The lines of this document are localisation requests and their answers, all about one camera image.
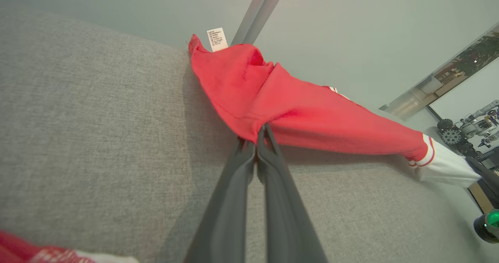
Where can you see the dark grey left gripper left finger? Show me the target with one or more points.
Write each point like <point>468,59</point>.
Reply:
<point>230,216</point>

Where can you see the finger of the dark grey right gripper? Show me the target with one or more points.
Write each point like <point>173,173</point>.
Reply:
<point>487,181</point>

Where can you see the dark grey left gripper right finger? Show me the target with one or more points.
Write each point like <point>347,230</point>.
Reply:
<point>284,224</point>

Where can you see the red basketball jersey white trim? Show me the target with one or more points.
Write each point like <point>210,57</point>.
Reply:
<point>312,118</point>

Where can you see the white background robot machine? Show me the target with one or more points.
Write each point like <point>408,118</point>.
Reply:
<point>471,126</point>

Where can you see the clear glass window strip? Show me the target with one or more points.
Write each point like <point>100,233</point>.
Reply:
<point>448,75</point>

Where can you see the grey fabric sofa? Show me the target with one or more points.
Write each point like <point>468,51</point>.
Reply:
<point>97,138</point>

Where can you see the red shorts with white stripe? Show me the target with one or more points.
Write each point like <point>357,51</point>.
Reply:
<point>23,251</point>

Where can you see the grey partition post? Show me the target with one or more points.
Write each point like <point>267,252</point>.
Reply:
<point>259,13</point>

